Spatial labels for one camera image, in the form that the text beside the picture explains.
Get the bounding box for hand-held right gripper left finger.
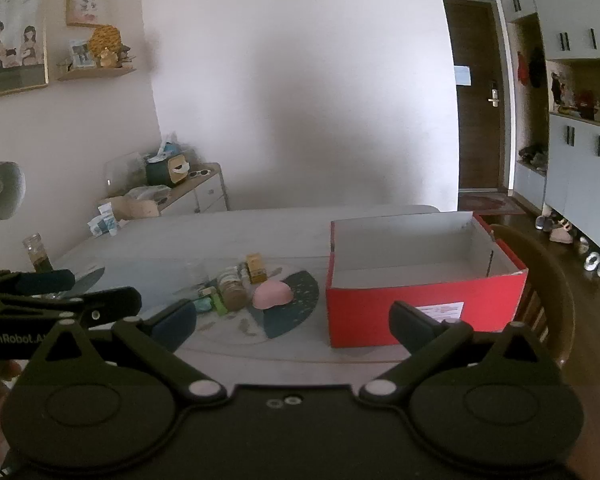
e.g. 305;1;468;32
27;299;229;409

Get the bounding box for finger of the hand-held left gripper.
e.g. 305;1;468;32
0;269;76;297
0;286;143;329

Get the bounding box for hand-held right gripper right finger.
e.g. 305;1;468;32
358;301;561;409

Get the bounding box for red cardboard box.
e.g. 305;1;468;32
325;211;529;349

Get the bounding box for small yellow box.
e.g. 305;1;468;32
245;253;268;283

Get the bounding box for person's left hand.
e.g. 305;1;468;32
0;360;23;466

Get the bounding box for glass bottle with dark contents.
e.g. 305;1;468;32
22;233;56;273

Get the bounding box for teal patterned placemat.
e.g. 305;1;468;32
72;266;106;293

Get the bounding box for glass jar with brown contents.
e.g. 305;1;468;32
216;270;247;312

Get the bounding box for blue white packets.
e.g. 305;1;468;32
87;201;118;237

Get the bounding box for beige bag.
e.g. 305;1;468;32
109;196;161;219

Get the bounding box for white desk lamp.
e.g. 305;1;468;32
0;161;27;273

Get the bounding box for round fish-pattern placemat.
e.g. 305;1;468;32
177;259;321;347

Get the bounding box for clear plastic bag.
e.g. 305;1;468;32
125;185;173;204

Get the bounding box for white wooden-top sideboard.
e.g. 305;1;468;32
105;162;229;216

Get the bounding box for dark green tissue box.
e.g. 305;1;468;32
145;152;191;187

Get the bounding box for patterned doormat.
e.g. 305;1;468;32
459;195;528;216

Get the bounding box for wooden chair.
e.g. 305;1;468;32
490;223;576;366

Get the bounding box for blue white plastic bag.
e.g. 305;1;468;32
147;132;181;161

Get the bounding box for brown door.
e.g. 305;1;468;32
442;0;511;193

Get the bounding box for dark cloth pile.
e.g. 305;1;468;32
517;144;549;173

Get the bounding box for small photo card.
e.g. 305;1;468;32
69;40;93;69

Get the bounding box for yellow woven ornament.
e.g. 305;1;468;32
87;25;122;68

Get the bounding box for small framed picture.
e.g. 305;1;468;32
65;0;110;28

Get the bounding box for colourful shelf ornaments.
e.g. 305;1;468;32
550;72;600;128

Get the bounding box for black hanging bag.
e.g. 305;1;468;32
529;47;546;88

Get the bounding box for wooden wall shelf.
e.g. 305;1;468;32
56;66;137;82

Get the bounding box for white wall cabinet unit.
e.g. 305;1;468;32
497;0;600;281

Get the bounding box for wall poster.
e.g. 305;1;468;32
0;0;49;101

